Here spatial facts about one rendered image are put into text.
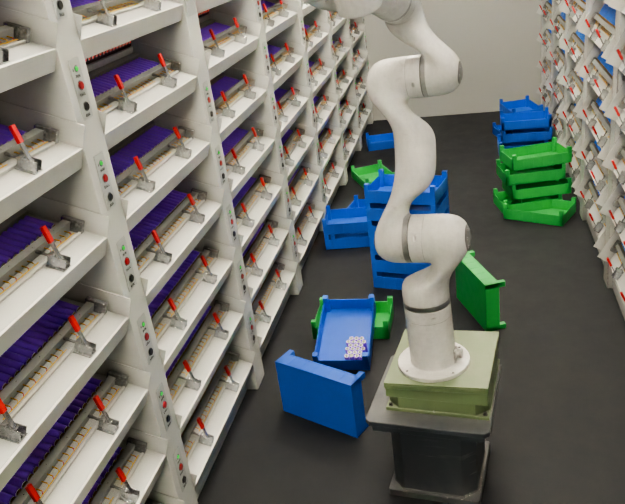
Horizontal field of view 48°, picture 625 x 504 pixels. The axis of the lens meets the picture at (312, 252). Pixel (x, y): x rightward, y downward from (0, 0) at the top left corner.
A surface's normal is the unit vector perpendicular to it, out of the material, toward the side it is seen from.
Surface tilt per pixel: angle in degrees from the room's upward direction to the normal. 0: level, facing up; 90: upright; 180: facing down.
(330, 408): 90
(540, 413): 0
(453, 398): 90
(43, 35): 90
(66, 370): 21
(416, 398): 90
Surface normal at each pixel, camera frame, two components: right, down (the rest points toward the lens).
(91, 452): 0.22, -0.86
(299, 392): -0.59, 0.40
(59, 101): -0.19, 0.43
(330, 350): -0.18, -0.72
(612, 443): -0.13, -0.90
